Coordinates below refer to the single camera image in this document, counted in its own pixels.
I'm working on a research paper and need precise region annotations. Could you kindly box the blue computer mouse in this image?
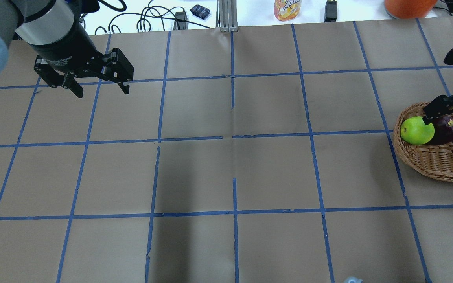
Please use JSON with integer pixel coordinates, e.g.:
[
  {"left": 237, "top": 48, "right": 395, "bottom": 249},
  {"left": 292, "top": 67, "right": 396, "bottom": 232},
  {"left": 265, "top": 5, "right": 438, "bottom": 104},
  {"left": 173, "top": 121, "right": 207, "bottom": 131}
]
[{"left": 190, "top": 5, "right": 211, "bottom": 20}]

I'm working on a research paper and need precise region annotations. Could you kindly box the dark purple apple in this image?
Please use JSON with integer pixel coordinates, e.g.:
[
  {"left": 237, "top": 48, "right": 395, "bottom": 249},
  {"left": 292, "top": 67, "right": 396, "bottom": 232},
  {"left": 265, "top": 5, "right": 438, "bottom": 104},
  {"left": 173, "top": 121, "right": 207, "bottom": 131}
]
[{"left": 429, "top": 115, "right": 453, "bottom": 145}]

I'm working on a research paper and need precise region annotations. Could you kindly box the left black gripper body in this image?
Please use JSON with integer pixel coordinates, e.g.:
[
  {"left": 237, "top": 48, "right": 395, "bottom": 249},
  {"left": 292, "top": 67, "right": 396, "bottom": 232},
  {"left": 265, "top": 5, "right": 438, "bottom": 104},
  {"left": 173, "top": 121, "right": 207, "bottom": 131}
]
[{"left": 31, "top": 23, "right": 134, "bottom": 88}]

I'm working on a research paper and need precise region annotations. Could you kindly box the front aluminium frame post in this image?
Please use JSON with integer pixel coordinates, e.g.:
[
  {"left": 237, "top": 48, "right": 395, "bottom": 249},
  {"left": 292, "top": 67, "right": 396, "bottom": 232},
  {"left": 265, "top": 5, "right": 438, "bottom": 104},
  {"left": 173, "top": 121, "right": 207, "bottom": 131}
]
[{"left": 216, "top": 0, "right": 239, "bottom": 33}]

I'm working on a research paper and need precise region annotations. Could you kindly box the black power brick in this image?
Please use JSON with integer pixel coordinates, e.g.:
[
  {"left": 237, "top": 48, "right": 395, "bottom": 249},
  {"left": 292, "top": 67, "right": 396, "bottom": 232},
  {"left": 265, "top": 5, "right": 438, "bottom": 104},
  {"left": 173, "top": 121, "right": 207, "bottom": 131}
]
[{"left": 324, "top": 0, "right": 338, "bottom": 23}]

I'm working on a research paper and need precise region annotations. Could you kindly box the green apple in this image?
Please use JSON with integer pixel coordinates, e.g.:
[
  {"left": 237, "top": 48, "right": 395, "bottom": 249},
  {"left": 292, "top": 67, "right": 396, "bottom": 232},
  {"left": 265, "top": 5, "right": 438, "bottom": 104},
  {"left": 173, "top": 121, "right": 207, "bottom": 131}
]
[{"left": 400, "top": 116, "right": 435, "bottom": 145}]

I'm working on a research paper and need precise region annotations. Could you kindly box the small black adapter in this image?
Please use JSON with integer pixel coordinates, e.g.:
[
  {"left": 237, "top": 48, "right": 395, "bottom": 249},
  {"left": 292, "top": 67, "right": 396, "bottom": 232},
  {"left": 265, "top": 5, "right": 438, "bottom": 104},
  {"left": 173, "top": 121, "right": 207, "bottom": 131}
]
[{"left": 173, "top": 11, "right": 188, "bottom": 30}]

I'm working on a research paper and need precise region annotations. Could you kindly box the yellow drink bottle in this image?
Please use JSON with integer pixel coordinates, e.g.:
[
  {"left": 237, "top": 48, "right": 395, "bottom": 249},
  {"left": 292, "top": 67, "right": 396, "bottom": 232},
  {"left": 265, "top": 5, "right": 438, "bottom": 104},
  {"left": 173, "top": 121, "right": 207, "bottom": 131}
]
[{"left": 273, "top": 0, "right": 302, "bottom": 22}]

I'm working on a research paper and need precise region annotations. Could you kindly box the wicker basket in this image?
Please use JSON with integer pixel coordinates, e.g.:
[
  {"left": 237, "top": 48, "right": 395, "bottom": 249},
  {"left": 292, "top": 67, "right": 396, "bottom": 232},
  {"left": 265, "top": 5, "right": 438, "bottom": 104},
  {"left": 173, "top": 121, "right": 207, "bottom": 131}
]
[{"left": 392, "top": 102, "right": 453, "bottom": 182}]

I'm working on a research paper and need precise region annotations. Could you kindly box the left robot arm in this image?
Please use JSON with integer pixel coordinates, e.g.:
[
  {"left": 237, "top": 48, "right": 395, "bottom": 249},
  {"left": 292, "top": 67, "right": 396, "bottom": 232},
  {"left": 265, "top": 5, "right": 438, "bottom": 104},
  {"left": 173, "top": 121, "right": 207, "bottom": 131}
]
[{"left": 0, "top": 0, "right": 134, "bottom": 98}]

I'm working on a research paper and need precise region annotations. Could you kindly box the orange bucket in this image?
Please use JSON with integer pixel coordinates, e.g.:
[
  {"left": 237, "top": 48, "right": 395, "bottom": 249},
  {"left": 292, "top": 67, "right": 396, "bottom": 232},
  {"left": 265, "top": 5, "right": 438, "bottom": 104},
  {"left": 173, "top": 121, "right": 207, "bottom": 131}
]
[{"left": 383, "top": 0, "right": 437, "bottom": 18}]

